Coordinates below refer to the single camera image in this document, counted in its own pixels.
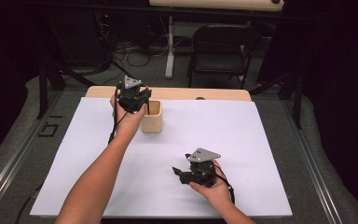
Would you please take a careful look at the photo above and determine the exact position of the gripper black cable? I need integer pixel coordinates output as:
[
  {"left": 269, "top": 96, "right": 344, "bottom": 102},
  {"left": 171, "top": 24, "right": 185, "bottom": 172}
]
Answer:
[
  {"left": 213, "top": 163, "right": 236, "bottom": 205},
  {"left": 107, "top": 88, "right": 129, "bottom": 146}
]

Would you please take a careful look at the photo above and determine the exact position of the black floor cable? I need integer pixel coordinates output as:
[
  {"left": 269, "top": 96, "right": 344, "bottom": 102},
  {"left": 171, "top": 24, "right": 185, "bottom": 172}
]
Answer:
[{"left": 14, "top": 182, "right": 45, "bottom": 224}]

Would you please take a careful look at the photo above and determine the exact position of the square wooden pen holder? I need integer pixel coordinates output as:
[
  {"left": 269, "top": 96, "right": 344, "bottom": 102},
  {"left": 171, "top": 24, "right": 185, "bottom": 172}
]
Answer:
[{"left": 140, "top": 99, "right": 164, "bottom": 134}]

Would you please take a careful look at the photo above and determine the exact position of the person's right hand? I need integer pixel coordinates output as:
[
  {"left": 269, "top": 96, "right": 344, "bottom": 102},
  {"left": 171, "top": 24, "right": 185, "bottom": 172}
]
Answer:
[{"left": 188, "top": 159, "right": 231, "bottom": 210}]

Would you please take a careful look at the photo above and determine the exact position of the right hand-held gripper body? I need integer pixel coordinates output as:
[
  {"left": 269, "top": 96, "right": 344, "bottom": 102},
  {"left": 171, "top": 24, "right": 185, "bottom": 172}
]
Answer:
[{"left": 180, "top": 147, "right": 222, "bottom": 189}]

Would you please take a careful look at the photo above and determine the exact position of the light wooden table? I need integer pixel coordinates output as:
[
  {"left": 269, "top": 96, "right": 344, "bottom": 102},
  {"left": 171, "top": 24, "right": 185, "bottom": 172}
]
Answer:
[{"left": 85, "top": 86, "right": 253, "bottom": 103}]

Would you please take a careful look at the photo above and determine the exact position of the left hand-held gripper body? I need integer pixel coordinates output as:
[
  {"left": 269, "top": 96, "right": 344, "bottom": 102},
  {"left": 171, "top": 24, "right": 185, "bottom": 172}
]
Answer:
[{"left": 116, "top": 76, "right": 153, "bottom": 115}]

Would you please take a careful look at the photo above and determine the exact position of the aluminium floor rail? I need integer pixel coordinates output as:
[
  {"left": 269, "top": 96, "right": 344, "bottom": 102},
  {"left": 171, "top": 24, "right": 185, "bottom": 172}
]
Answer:
[
  {"left": 281, "top": 98, "right": 345, "bottom": 224},
  {"left": 0, "top": 90, "right": 63, "bottom": 220}
]

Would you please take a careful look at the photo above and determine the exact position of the black folding chair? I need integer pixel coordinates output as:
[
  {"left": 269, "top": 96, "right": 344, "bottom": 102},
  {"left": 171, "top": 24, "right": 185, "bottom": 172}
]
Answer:
[{"left": 186, "top": 23, "right": 263, "bottom": 91}]

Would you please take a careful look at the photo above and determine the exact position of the bundle of floor cables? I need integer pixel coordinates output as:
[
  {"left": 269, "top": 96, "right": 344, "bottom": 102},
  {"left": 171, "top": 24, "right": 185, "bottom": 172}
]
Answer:
[{"left": 95, "top": 12, "right": 170, "bottom": 88}]

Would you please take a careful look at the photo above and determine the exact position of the white desk leg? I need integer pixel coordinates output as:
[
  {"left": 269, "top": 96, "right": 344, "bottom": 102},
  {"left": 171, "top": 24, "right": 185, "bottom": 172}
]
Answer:
[{"left": 164, "top": 15, "right": 176, "bottom": 79}]

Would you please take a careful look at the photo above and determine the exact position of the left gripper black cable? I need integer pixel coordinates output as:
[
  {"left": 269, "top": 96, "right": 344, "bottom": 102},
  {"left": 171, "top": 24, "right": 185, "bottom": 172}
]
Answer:
[{"left": 107, "top": 88, "right": 129, "bottom": 146}]

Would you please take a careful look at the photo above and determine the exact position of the white board sheet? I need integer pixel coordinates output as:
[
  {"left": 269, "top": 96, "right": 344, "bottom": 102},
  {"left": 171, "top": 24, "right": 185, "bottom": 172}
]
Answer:
[{"left": 30, "top": 96, "right": 294, "bottom": 218}]

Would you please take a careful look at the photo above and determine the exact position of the person's left hand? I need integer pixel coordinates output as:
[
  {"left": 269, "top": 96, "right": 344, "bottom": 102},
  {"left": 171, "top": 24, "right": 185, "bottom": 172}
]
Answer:
[{"left": 109, "top": 93, "right": 148, "bottom": 139}]

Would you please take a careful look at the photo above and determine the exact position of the black metal stand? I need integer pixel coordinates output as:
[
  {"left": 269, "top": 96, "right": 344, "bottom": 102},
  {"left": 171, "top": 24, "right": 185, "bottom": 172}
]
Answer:
[
  {"left": 249, "top": 68, "right": 304, "bottom": 131},
  {"left": 36, "top": 54, "right": 98, "bottom": 120}
]

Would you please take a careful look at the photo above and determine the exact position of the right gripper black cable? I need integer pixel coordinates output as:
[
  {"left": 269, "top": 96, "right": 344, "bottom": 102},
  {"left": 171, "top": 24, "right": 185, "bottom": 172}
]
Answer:
[{"left": 213, "top": 163, "right": 236, "bottom": 205}]

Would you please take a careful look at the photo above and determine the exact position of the beige background desk top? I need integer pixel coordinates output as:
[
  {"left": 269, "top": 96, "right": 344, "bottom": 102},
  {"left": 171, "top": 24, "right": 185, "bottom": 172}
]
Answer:
[{"left": 148, "top": 0, "right": 285, "bottom": 13}]

